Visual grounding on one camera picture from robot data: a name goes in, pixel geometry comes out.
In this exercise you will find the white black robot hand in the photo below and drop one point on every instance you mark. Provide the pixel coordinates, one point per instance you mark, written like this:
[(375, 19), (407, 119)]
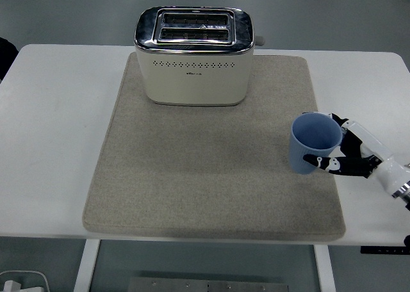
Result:
[(371, 148)]

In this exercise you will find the blue ribbed water cup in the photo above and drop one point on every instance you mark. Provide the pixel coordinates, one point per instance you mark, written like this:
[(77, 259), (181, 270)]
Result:
[(299, 157)]

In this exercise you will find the black table control panel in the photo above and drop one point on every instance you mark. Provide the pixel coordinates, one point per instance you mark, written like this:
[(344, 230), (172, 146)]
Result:
[(381, 250)]

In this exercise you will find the white table leg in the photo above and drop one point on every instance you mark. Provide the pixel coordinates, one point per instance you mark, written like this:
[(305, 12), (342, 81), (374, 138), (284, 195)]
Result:
[(325, 269), (86, 266)]

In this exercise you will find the beige felt table mat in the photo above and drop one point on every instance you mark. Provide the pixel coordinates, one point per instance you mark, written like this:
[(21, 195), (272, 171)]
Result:
[(198, 164)]

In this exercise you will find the cream and chrome toaster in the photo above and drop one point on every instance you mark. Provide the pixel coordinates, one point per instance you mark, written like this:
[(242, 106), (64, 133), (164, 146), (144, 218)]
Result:
[(195, 80)]

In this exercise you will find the person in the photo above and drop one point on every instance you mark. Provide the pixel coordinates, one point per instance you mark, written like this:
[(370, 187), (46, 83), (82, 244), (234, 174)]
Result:
[(6, 58)]

